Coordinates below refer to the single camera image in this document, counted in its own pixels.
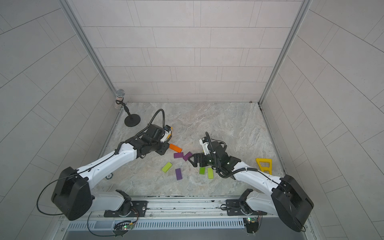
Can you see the circuit board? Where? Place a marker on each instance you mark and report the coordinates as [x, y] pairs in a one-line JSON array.
[[252, 225], [123, 227]]

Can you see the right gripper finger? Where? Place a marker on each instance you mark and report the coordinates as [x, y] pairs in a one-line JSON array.
[[195, 157], [195, 162]]

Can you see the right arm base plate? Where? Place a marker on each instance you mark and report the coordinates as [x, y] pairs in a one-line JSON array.
[[239, 208]]

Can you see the left circuit board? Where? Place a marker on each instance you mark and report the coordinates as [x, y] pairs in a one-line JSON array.
[[123, 227]]

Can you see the lime green block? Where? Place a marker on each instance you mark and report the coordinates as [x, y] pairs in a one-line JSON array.
[[167, 167], [210, 173]]

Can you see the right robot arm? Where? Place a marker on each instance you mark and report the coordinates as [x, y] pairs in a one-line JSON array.
[[282, 197]]

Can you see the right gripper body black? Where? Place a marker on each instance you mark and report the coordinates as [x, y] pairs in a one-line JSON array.
[[211, 161]]

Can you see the right circuit board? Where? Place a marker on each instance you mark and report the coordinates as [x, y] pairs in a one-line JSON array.
[[252, 225]]

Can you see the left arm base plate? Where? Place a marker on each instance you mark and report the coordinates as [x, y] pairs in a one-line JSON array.
[[131, 209]]

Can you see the purple block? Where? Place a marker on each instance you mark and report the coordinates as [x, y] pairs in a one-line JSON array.
[[187, 156], [179, 174], [178, 155]]

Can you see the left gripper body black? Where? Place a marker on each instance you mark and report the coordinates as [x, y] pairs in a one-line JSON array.
[[161, 148]]

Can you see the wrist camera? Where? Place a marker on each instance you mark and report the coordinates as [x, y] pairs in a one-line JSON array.
[[166, 133], [205, 143]]

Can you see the aluminium rail frame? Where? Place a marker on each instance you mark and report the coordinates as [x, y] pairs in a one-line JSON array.
[[183, 204]]

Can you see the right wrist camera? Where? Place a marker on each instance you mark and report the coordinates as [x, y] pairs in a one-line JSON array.
[[205, 143]]

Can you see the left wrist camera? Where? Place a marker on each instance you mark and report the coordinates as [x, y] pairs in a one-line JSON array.
[[166, 133]]

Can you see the orange block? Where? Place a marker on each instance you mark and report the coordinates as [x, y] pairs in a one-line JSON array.
[[175, 148]]

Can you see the yellow triangle frame piece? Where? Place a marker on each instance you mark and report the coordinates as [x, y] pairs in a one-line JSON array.
[[265, 165]]

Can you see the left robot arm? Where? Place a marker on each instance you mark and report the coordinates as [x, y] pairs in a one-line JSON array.
[[73, 194]]

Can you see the microphone on black stand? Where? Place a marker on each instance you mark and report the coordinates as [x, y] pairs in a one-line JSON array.
[[132, 119]]

